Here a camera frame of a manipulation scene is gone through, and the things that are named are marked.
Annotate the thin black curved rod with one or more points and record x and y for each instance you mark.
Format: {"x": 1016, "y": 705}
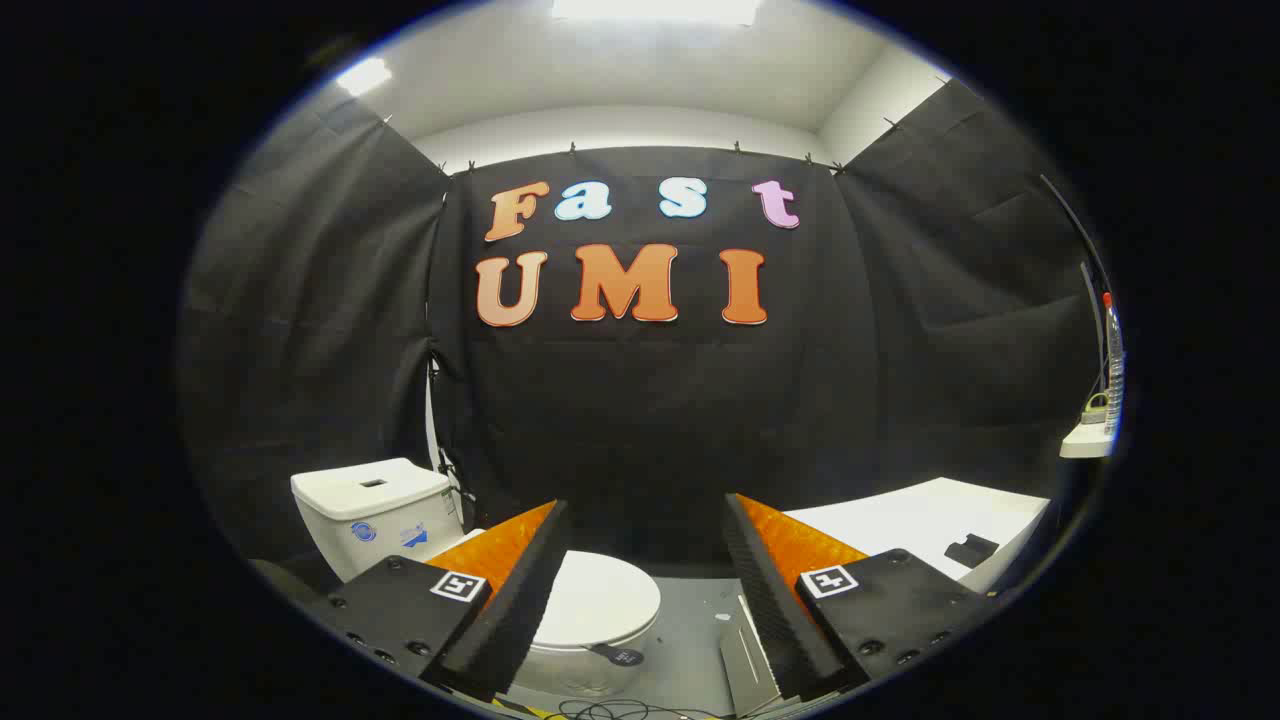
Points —
{"x": 1075, "y": 225}

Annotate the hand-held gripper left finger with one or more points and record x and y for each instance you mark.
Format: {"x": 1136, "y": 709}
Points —
{"x": 520, "y": 600}

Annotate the small black flat object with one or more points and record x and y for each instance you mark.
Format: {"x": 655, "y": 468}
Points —
{"x": 970, "y": 550}

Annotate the black backdrop cloth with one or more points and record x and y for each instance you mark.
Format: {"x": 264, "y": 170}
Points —
{"x": 640, "y": 400}

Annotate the clear plastic water bottle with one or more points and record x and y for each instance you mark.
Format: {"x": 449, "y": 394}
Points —
{"x": 1113, "y": 370}

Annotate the small ceiling light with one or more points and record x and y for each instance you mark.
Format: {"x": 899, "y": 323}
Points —
{"x": 363, "y": 76}

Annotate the white toilet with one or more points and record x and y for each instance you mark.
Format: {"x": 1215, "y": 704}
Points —
{"x": 370, "y": 510}

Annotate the black tab on lid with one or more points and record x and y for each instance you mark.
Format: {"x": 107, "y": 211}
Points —
{"x": 618, "y": 656}

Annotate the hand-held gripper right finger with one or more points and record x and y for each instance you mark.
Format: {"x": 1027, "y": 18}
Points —
{"x": 770, "y": 600}

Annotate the white toilet lid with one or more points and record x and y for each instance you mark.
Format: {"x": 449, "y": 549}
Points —
{"x": 600, "y": 595}

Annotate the white drawer cabinet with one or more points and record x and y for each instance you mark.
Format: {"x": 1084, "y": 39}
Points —
{"x": 900, "y": 520}

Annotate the small green yellow device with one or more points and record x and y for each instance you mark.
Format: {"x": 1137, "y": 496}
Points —
{"x": 1096, "y": 410}

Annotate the white wall shelf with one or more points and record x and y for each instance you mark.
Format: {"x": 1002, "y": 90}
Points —
{"x": 1085, "y": 442}

